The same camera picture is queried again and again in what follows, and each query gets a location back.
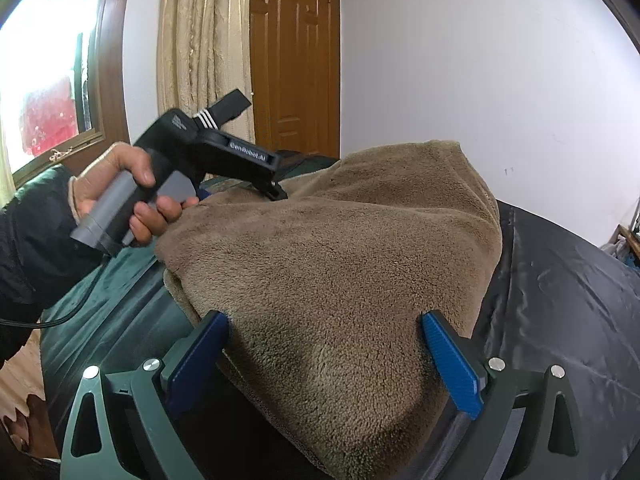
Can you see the wooden framed window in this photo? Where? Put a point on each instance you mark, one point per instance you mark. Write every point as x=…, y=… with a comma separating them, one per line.
x=45, y=60

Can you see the wooden desk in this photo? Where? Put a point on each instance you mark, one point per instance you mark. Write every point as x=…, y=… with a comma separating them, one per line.
x=631, y=246

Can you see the wooden door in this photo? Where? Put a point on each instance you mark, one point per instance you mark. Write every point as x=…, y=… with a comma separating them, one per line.
x=295, y=60

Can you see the beige curtain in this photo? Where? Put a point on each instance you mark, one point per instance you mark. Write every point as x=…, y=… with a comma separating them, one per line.
x=200, y=35

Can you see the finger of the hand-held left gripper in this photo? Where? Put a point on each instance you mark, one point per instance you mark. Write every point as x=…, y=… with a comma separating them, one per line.
x=272, y=191
x=204, y=194

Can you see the person's left hand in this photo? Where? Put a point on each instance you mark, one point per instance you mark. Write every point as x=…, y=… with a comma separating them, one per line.
x=115, y=160

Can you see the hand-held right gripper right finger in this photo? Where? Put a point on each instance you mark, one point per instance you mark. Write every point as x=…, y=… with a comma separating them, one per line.
x=450, y=360

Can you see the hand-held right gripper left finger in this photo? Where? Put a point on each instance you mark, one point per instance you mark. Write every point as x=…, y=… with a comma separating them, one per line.
x=200, y=360

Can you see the black bed sheet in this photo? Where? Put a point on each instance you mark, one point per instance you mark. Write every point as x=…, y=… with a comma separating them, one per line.
x=550, y=300

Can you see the person's left forearm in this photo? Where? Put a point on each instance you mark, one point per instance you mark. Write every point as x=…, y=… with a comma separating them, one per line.
x=35, y=240

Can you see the brown fleece towel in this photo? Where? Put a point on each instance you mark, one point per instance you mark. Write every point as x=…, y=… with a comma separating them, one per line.
x=325, y=285

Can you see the white plastic bag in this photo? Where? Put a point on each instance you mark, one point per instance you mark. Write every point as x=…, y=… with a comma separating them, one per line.
x=612, y=250

